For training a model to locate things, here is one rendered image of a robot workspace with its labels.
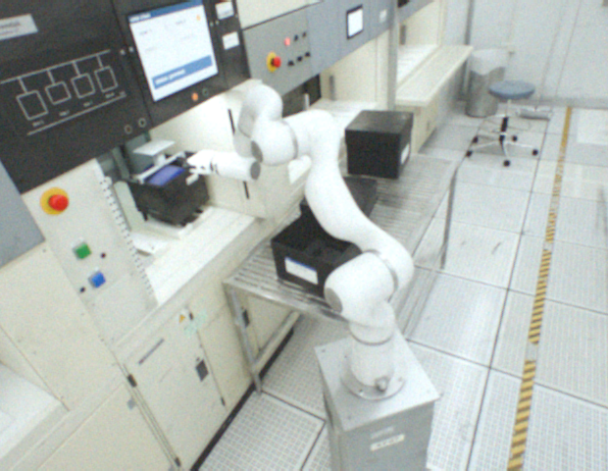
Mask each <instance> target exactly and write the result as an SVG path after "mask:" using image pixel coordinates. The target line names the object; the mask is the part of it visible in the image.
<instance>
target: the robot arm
mask: <svg viewBox="0 0 608 471"><path fill-rule="evenodd" d="M281 111H282V102H281V99H280V97H279V95H278V93H277V92H274V91H273V90H272V89H271V88H270V87H268V86H266V85H263V84H258V85H255V86H253V87H251V88H250V89H249V90H248V92H247V93H246V95H245V97H244V100H243V104H242V107H241V111H240V114H239V117H238V120H237V124H236V128H235V132H234V136H233V139H232V146H233V149H234V152H233V153H225V152H214V151H209V150H203V151H201V152H191V151H184V155H185V159H184V158H183V157H178V156H177V157H176V158H177V162H178V163H179V164H181V165H183V169H184V170H187V169H190V170H189V171H190V172H191V173H195V174H205V175H210V174H215V175H216V176H219V177H224V178H230V179H234V180H239V181H245V182H250V183H254V182H256V181H257V180H258V179H259V177H260V175H261V170H262V166H261V164H263V165H266V166H278V165H281V164H284V163H289V162H291V161H293V160H296V159H298V158H301V157H303V156H308V157H309V158H310V159H311V161H312V168H311V171H310V174H309V177H308V179H307V182H306V184H305V195H306V198H307V201H308V203H309V205H310V206H311V208H312V210H313V211H314V215H315V217H316V218H317V220H318V221H319V223H320V224H321V226H323V227H324V229H325V230H326V231H327V232H329V233H330V234H331V235H332V236H334V237H336V238H339V239H343V240H347V241H351V242H353V243H355V245H358V246H359V247H360V248H361V249H362V251H363V254H361V255H359V256H358V257H356V258H355V259H353V260H352V261H350V262H348V263H346V264H344V265H343V266H340V267H338V268H337V269H335V270H334V272H333V273H332V274H331V275H330V276H329V278H328V279H327V282H326V286H325V297H326V300H327V302H328V304H329V305H330V307H331V308H333V309H334V310H335V311H336V312H337V313H338V314H340V315H341V316H342V317H344V318H346V319H347V320H349V328H350V343H351V349H349V350H348V351H347V352H346V353H345V354H344V355H343V356H342V358H341V361H340V365H339V373H340V378H341V380H342V382H343V384H344V385H345V386H346V387H347V388H348V389H349V390H350V391H351V392H352V393H354V394H356V395H357V396H360V397H361V398H364V399H367V400H383V399H386V398H389V397H391V396H393V395H395V394H396V393H398V392H399V391H400V390H401V388H402V387H403V385H404V384H405V382H406V369H405V362H404V360H403V358H401V356H400V355H399V354H398V353H397V352H396V351H395V350H394V348H395V314H394V311H393V309H392V307H391V306H390V305H389V304H388V303H387V302H386V301H384V300H385V299H386V298H388V297H390V296H391V295H393V294H394V293H396V292H397V291H399V290H400V289H401V288H404V287H405V286H406V285H407V284H408V283H409V282H410V281H411V279H412V277H413V274H414V264H413V260H412V258H411V256H410V254H409V253H408V251H407V250H406V249H405V248H404V246H402V245H401V244H399V242H398V241H397V240H396V239H394V238H393V237H392V236H390V235H389V234H387V233H386V232H384V231H383V230H381V229H380V228H379V227H377V225H374V224H373V223H372V222H371V221H369V220H368V219H367V218H366V217H365V216H364V215H363V213H362V212H361V211H360V210H359V208H358V207H357V205H355V201H354V199H353V197H352V196H351V194H350V192H349V190H348V188H347V186H346V185H345V184H344V182H343V180H342V178H341V175H340V173H339V170H338V163H337V157H338V148H339V143H340V131H339V127H338V125H337V122H336V119H335V118H334V117H333V116H332V115H331V114H329V113H328V112H326V111H323V110H311V111H307V112H303V113H300V114H297V115H294V116H292V117H286V118H283V119H280V120H279V117H280V115H281ZM186 161H187V162H188V163H189V164H187V162H186Z"/></svg>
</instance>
